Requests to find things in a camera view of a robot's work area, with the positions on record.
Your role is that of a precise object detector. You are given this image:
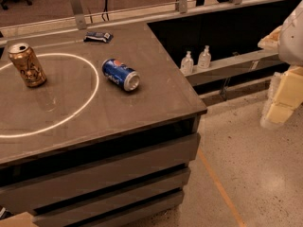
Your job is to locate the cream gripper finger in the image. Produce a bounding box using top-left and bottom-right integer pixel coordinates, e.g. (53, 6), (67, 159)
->
(258, 26), (281, 51)
(260, 65), (303, 130)

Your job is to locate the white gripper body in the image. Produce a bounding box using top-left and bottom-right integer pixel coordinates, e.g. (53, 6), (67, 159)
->
(277, 0), (303, 66)

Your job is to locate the blue pepsi can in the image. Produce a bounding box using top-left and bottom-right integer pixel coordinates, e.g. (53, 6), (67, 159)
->
(101, 59), (140, 92)

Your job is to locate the gold soda can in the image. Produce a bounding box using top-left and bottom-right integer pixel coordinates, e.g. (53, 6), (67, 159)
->
(9, 43), (46, 88)

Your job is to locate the grey metal shelf ledge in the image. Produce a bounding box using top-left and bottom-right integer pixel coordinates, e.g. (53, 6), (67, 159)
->
(187, 50), (282, 86)

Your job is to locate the right clear sanitizer bottle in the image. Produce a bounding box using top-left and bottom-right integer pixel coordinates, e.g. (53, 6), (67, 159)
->
(197, 45), (211, 69)

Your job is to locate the clear sanitizer bottle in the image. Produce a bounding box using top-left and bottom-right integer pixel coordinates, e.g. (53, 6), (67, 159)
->
(180, 51), (193, 75)
(197, 45), (211, 69)

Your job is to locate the left clear sanitizer bottle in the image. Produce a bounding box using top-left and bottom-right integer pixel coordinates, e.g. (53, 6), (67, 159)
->
(180, 51), (193, 75)

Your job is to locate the black hanging cable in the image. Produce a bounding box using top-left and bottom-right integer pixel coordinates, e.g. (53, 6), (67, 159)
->
(100, 0), (111, 22)

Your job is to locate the metal railing frame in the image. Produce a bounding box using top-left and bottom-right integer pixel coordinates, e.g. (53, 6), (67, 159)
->
(0, 0), (303, 40)

